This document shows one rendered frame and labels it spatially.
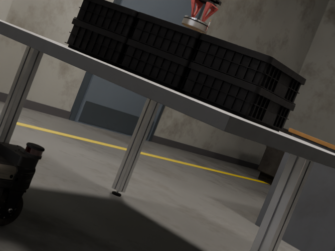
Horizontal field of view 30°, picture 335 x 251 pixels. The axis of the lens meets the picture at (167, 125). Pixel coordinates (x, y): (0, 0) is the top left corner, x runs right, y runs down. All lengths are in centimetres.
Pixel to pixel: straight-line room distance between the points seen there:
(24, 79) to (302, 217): 227
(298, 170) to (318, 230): 234
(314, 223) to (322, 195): 19
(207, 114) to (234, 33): 652
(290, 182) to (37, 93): 432
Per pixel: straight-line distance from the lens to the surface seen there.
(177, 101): 157
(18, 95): 294
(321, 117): 934
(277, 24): 879
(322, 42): 963
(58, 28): 602
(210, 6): 238
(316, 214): 435
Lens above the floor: 72
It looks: 4 degrees down
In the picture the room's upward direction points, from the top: 22 degrees clockwise
